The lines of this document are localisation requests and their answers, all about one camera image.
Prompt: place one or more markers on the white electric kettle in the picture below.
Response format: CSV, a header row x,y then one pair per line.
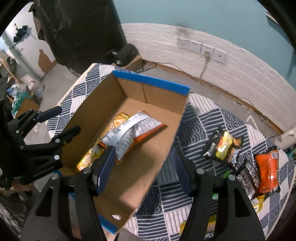
x,y
287,139

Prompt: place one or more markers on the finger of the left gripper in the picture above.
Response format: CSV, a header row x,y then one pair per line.
x,y
56,142
23,124

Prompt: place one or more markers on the black yellow snack bag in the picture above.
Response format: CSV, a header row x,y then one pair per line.
x,y
224,147

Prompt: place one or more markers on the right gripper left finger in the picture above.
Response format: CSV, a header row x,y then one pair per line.
x,y
49,218

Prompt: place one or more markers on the long gold snack pack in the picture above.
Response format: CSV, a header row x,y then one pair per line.
x,y
210,227
257,202

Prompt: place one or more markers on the orange white-back snack bag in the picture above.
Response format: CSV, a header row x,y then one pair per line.
x,y
132,132

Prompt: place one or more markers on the orange yellow striped snack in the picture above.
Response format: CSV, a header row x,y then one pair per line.
x,y
98,148

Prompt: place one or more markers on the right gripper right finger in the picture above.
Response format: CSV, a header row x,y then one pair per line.
x,y
236,217

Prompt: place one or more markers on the black white-text snack bag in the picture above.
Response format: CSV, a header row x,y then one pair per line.
x,y
249,179

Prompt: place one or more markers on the white wall socket strip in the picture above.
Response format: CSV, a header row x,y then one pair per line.
x,y
202,48

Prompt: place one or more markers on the black hanging cloth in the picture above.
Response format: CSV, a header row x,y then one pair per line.
x,y
79,33

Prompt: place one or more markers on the orange black chip bag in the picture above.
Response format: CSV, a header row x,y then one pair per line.
x,y
268,172

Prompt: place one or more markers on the blue cardboard box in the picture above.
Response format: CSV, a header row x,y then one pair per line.
x,y
129,182

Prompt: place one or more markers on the black round speaker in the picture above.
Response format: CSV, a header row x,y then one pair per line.
x,y
124,56

